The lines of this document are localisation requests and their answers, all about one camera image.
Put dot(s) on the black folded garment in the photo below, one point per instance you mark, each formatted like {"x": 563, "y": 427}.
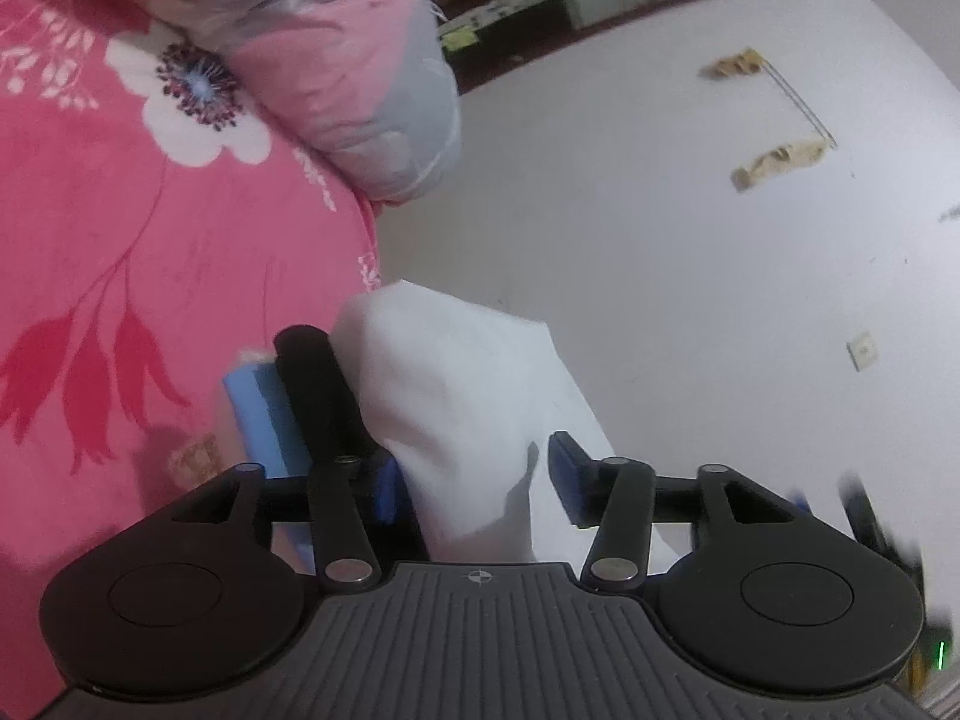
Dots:
{"x": 315, "y": 390}

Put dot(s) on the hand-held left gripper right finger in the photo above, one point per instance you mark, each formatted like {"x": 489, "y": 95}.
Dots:
{"x": 564, "y": 480}

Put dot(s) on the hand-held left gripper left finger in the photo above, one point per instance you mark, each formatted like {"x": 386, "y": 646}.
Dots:
{"x": 386, "y": 495}

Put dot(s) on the dark wooden door frame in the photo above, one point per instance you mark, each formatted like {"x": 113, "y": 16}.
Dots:
{"x": 600, "y": 31}

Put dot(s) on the black low cabinet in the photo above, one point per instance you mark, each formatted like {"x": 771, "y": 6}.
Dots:
{"x": 525, "y": 19}

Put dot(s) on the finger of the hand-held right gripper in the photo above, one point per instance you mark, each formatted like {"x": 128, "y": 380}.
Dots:
{"x": 861, "y": 510}

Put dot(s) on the pink grey rolled quilt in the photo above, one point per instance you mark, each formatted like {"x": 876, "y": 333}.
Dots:
{"x": 322, "y": 75}

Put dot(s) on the beige tape strip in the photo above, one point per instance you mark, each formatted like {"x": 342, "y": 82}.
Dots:
{"x": 780, "y": 163}
{"x": 731, "y": 64}

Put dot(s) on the white wall socket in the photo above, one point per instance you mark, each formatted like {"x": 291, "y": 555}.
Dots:
{"x": 862, "y": 352}

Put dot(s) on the pink floral blanket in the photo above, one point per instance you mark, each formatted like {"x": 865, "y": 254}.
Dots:
{"x": 112, "y": 240}

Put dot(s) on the white button shirt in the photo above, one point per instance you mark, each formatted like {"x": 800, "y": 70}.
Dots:
{"x": 450, "y": 390}

